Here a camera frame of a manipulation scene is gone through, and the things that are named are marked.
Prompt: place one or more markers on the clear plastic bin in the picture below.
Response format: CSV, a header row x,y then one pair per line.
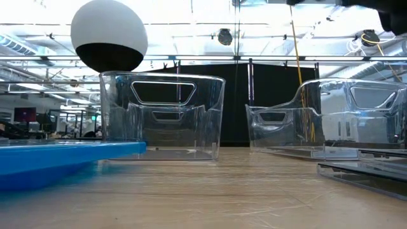
x,y
165,133
286,133

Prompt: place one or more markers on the clear lids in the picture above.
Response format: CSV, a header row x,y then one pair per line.
x,y
365,173

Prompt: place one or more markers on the black jewel case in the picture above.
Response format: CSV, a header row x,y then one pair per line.
x,y
386,154

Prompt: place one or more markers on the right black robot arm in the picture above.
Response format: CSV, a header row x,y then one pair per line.
x,y
394,16

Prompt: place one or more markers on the black backdrop curtain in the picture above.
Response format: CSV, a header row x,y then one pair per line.
x,y
235,105

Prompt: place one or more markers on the white globe lamp black base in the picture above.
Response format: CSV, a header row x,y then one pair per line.
x,y
108,28

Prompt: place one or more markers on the red-screen monitor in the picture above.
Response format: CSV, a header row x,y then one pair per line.
x,y
24,114

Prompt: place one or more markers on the black background workstation frame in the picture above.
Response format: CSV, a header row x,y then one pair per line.
x,y
51,119

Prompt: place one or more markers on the grey ceiling air duct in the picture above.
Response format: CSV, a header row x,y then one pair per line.
x,y
16,44

